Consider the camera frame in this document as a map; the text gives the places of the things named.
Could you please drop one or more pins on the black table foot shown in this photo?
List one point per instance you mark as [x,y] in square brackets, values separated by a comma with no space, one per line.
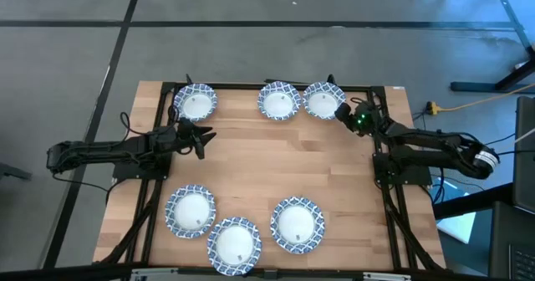
[472,87]

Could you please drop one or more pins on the black keyboard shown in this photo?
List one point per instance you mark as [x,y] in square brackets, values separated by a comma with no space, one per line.
[522,264]

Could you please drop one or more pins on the black aluminium table frame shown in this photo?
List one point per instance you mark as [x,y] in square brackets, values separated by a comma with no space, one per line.
[238,85]

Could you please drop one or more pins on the blue patterned paper bowl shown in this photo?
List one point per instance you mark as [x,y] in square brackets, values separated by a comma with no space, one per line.
[279,102]
[190,211]
[234,246]
[297,222]
[195,103]
[322,102]

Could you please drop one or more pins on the black side desk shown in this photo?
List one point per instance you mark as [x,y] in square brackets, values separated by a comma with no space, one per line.
[472,201]

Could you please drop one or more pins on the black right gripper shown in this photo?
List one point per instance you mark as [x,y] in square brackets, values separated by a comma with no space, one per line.
[364,121]

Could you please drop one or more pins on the grey chair leg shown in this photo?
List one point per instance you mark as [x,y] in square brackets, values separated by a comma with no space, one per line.
[12,172]

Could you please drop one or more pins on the black computer monitor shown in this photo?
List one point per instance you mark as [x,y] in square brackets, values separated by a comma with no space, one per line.
[524,168]

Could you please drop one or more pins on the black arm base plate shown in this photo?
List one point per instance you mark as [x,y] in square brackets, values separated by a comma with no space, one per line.
[418,180]
[125,173]

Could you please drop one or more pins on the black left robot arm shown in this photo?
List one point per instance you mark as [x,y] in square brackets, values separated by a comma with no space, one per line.
[104,151]

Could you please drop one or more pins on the white sheet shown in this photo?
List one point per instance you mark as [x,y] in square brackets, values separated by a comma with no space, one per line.
[457,226]

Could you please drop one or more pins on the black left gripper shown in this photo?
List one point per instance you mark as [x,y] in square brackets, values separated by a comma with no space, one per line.
[184,135]

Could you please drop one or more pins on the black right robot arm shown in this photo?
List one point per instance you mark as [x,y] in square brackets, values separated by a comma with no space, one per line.
[439,157]

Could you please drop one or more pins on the silver metal bracket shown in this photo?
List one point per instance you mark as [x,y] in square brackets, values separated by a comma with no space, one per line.
[154,274]
[386,277]

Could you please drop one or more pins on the yellow power plug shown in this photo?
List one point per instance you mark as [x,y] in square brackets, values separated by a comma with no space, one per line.
[432,107]

